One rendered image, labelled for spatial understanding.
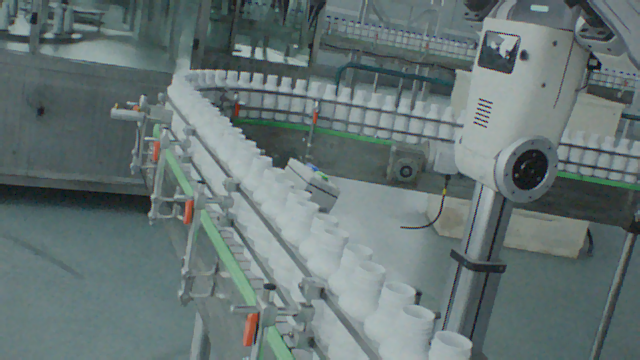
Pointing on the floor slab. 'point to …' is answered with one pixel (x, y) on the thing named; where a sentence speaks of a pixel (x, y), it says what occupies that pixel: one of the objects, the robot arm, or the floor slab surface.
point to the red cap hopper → (408, 26)
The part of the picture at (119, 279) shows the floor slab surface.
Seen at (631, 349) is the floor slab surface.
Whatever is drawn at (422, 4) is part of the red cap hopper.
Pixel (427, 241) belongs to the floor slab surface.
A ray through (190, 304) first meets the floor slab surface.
